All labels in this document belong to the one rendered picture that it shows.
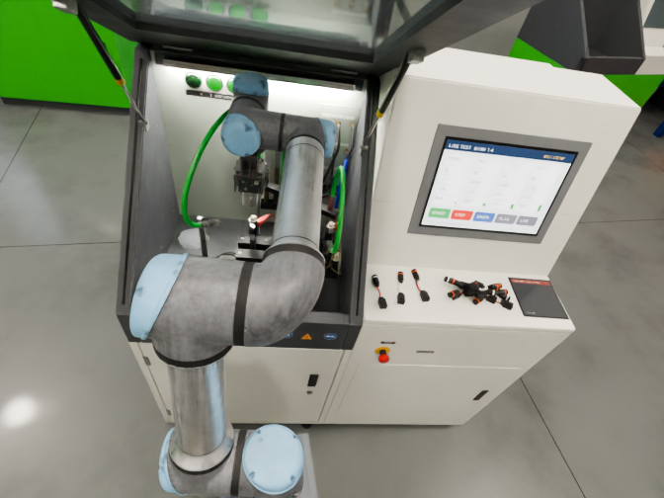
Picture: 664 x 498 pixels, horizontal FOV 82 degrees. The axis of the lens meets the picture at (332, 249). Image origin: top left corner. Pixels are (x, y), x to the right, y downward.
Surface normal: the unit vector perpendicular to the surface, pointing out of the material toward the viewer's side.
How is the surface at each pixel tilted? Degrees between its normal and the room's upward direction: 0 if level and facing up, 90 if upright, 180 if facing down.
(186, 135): 90
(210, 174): 90
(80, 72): 90
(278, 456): 7
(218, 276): 2
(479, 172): 76
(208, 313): 52
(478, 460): 0
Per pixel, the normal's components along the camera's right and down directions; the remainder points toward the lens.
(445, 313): 0.15, -0.67
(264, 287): 0.27, -0.47
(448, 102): 0.07, 0.56
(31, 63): 0.11, 0.74
